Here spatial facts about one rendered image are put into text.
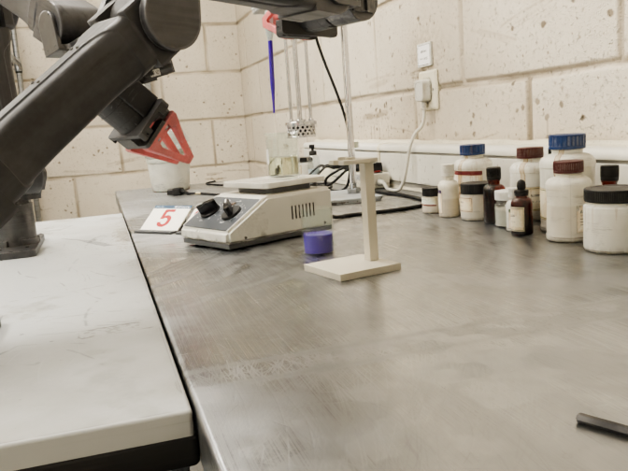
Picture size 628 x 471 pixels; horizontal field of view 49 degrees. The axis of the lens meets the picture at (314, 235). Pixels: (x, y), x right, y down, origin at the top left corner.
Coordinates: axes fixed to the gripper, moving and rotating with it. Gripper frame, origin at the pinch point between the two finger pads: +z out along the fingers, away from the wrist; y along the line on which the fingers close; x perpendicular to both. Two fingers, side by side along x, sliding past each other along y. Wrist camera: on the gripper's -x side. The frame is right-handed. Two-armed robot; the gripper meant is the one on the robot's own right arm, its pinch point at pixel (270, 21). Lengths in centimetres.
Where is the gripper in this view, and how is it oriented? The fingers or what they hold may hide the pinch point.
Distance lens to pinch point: 108.9
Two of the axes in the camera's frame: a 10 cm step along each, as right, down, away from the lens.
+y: -7.6, 1.3, -6.4
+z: -6.5, -0.7, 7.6
